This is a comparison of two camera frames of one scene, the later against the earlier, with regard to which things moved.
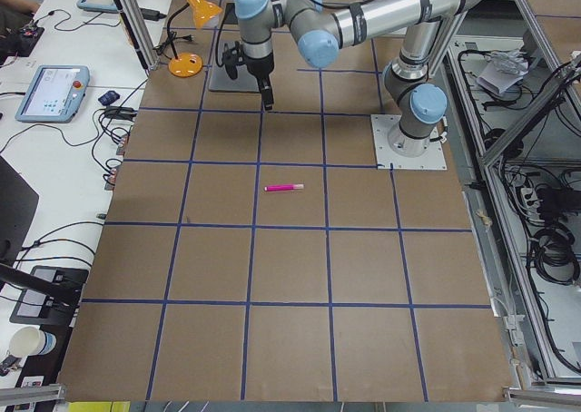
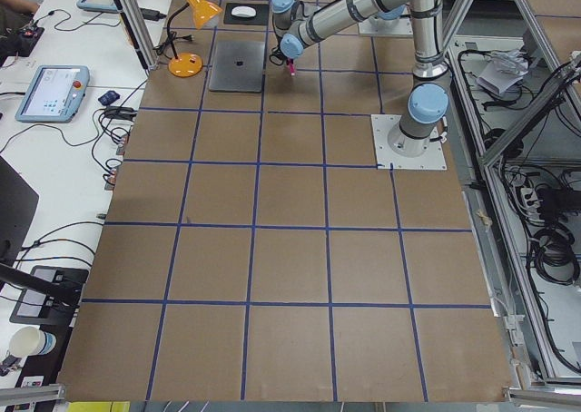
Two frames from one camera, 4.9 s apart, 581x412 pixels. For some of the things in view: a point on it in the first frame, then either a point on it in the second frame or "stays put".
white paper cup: x=26 y=341 stays put
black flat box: x=39 y=309 stays put
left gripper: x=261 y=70 to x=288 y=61
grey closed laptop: x=220 y=80 stays put
